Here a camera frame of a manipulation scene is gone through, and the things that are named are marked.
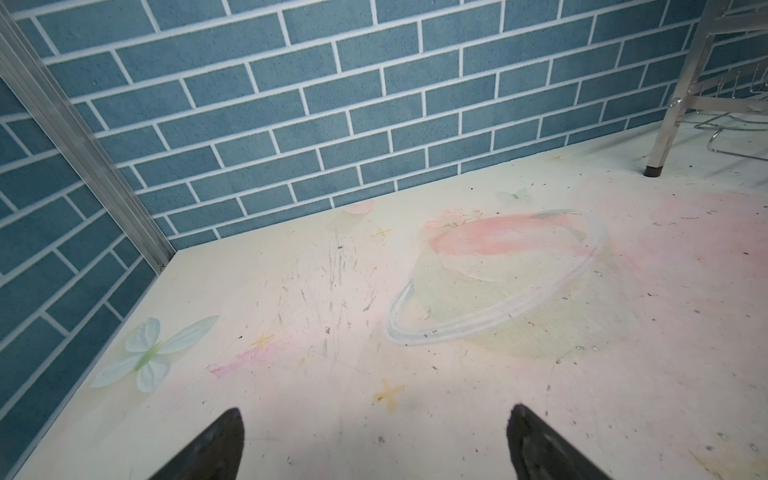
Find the stainless steel dish rack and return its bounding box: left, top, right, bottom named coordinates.
left=644, top=1, right=767, bottom=178

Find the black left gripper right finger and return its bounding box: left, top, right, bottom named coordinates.
left=506, top=404, right=610, bottom=480

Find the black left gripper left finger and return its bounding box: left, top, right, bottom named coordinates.
left=150, top=408, right=245, bottom=480

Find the aluminium left corner post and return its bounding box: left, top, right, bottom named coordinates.
left=1, top=7, right=176, bottom=274

